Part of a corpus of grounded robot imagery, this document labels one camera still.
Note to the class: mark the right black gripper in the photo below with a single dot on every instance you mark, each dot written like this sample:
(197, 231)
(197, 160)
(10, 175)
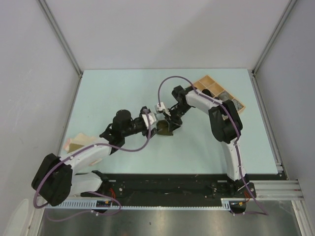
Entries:
(174, 123)

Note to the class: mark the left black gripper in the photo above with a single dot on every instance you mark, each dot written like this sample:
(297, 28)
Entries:
(145, 132)

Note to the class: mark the olive green underwear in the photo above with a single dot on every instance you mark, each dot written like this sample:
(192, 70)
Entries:
(163, 128)

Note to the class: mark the grey beige underwear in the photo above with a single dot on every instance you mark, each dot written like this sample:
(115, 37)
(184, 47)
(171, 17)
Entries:
(225, 96)

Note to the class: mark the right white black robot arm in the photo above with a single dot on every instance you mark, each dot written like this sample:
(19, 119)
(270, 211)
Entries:
(224, 119)

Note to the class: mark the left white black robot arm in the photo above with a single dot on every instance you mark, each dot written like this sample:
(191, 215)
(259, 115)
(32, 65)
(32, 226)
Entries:
(58, 176)

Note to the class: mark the black rolled underwear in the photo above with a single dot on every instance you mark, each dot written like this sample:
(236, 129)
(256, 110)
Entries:
(207, 92)

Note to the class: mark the grey rolled underwear back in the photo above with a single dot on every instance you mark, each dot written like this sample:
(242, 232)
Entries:
(238, 105)

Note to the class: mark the wooden compartment box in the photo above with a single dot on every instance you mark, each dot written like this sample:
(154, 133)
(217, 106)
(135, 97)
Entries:
(214, 87)

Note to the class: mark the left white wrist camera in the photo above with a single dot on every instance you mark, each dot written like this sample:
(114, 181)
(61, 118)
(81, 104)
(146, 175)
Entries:
(150, 119)

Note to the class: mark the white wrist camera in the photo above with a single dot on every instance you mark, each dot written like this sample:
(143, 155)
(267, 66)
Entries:
(150, 119)
(162, 109)

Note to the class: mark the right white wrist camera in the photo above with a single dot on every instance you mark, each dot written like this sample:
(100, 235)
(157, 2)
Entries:
(162, 109)

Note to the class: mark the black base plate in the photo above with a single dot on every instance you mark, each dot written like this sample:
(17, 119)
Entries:
(118, 186)

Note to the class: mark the slotted cable duct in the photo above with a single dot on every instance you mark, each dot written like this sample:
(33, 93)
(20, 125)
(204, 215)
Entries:
(162, 202)

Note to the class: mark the right aluminium frame post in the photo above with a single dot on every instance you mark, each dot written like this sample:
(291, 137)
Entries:
(274, 35)

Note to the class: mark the aluminium frame post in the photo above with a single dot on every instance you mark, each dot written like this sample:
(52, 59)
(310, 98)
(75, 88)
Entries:
(274, 35)
(45, 8)

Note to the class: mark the aluminium front rail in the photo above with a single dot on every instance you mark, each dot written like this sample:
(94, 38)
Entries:
(278, 190)

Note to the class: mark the left aluminium frame post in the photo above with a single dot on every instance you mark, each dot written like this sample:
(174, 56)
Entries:
(45, 8)

